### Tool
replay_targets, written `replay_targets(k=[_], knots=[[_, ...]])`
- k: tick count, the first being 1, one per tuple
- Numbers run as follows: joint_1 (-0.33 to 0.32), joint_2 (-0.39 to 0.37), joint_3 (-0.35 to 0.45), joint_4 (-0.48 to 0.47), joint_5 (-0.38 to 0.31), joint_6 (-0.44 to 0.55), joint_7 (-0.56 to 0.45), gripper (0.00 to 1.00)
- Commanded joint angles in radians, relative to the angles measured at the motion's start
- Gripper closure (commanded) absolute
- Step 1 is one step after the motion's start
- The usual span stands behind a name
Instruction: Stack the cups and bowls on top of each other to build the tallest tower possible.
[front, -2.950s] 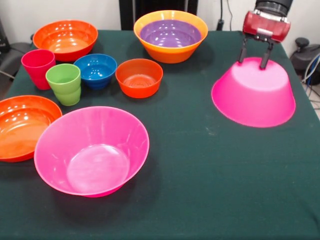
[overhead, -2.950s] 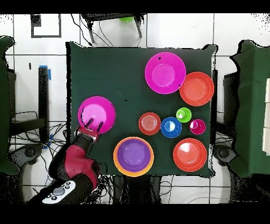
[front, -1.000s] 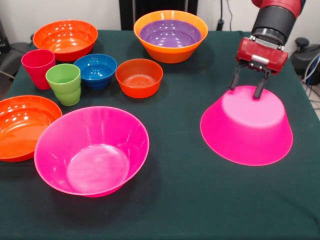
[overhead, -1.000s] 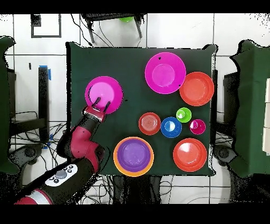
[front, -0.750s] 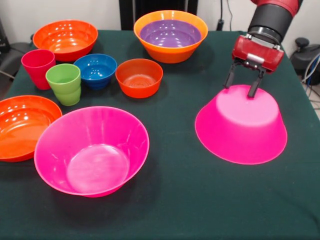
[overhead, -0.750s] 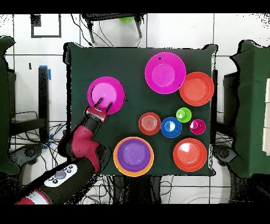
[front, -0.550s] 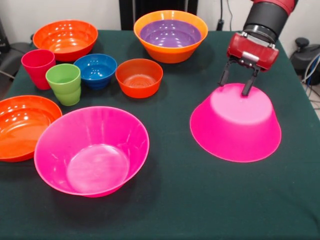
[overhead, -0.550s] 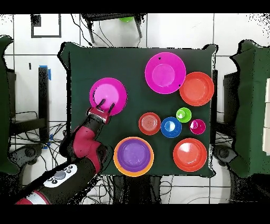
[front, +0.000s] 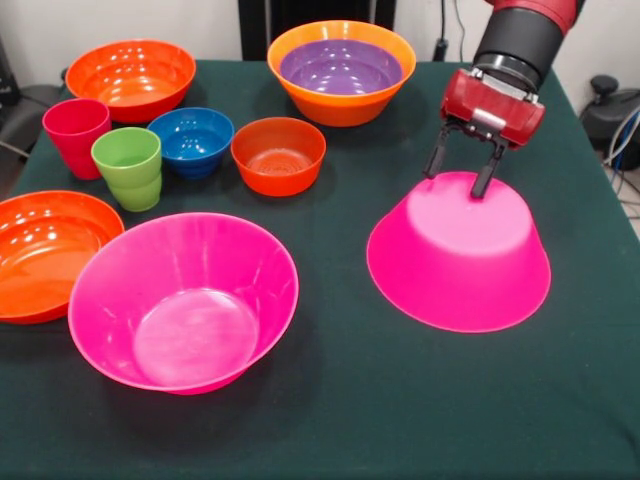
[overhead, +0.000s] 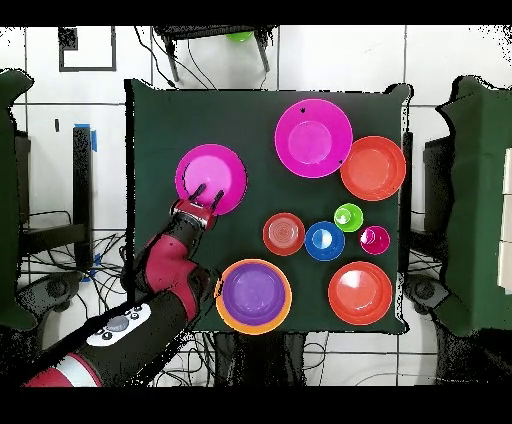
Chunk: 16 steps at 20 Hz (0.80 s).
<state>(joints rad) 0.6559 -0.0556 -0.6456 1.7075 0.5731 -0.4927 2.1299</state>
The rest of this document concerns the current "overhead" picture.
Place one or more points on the green cup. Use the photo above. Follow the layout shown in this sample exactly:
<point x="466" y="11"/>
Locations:
<point x="348" y="218"/>

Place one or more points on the black table frame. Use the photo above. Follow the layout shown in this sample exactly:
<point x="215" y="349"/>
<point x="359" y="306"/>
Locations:
<point x="82" y="180"/>
<point x="406" y="180"/>

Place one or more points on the shallow red-orange bowl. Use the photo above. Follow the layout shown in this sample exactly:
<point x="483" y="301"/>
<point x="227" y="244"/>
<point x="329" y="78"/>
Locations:
<point x="374" y="168"/>

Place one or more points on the blue tape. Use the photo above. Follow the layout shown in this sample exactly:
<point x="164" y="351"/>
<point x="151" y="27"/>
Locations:
<point x="94" y="142"/>

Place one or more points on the white boxes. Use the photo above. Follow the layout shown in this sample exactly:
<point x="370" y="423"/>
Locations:
<point x="507" y="260"/>

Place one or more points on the lime green bowl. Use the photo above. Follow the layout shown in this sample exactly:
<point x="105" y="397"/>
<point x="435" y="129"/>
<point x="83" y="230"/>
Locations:
<point x="240" y="36"/>

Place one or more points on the orange bowl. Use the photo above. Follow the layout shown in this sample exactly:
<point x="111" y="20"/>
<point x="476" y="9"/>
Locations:
<point x="256" y="330"/>

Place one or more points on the black office chair base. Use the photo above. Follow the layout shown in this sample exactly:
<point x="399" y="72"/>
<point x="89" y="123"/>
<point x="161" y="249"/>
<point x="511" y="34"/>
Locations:
<point x="424" y="291"/>
<point x="56" y="288"/>

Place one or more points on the black stool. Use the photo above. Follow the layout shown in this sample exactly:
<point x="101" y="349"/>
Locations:
<point x="208" y="31"/>

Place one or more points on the small red bowl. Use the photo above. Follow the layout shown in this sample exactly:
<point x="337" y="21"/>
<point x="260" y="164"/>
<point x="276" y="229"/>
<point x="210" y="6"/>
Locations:
<point x="284" y="233"/>

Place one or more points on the pink bowl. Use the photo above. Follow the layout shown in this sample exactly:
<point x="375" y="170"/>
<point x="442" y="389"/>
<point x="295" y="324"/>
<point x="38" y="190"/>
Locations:
<point x="312" y="138"/>
<point x="212" y="168"/>

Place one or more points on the green cloth side table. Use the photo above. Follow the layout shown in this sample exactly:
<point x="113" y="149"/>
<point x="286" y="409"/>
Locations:
<point x="480" y="200"/>
<point x="8" y="160"/>

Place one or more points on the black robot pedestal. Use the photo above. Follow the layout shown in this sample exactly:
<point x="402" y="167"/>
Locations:
<point x="256" y="360"/>

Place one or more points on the dark green tablecloth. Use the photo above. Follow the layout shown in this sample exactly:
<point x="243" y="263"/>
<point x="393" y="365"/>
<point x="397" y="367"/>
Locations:
<point x="180" y="116"/>

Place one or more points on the deep red-orange bowl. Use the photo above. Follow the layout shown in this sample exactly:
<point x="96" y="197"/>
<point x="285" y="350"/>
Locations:
<point x="360" y="294"/>

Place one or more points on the red cup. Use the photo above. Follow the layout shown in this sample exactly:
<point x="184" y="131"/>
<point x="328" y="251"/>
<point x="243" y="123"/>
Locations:
<point x="374" y="240"/>

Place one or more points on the blue bowl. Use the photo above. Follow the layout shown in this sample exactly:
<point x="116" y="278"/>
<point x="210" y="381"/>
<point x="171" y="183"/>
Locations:
<point x="324" y="241"/>

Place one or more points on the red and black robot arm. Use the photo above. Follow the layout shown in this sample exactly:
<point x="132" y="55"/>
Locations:
<point x="152" y="320"/>

